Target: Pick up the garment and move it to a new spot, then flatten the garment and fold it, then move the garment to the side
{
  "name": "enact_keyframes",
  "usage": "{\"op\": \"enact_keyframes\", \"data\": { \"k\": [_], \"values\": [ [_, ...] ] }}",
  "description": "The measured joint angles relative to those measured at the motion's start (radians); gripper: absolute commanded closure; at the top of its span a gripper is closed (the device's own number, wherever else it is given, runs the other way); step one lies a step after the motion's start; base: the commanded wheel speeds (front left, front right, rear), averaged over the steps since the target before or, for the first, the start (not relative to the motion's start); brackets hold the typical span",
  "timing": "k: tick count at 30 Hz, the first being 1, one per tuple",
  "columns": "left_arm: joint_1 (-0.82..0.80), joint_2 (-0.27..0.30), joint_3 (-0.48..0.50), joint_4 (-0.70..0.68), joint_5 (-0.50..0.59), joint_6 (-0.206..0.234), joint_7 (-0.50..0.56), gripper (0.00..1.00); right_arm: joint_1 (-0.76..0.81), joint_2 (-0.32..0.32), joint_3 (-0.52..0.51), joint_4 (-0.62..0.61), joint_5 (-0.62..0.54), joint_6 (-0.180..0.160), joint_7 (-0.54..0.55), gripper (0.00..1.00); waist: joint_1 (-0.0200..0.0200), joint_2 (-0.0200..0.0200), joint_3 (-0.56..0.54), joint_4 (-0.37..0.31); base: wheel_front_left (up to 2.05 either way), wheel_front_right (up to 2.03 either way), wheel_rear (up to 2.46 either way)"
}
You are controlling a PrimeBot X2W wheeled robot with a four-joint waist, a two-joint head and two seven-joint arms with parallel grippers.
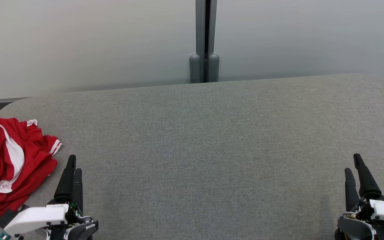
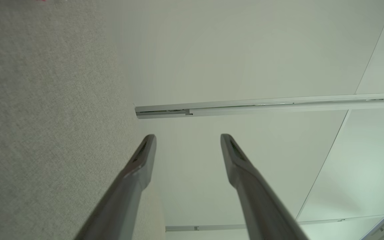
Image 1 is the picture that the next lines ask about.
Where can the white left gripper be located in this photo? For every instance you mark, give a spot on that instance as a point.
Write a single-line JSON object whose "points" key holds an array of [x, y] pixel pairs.
{"points": [[35, 218]]}

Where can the red white basketball jersey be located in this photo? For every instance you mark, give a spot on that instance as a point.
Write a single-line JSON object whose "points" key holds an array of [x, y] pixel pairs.
{"points": [[54, 146]]}

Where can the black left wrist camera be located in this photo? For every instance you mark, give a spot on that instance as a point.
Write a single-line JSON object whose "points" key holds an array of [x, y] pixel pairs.
{"points": [[7, 218]]}

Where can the grey cylindrical post cap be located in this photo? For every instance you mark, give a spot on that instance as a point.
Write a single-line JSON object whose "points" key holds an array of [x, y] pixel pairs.
{"points": [[213, 67], [194, 68]]}

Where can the grey partition post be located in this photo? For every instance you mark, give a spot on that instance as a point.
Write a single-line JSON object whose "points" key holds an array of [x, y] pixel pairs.
{"points": [[201, 26]]}

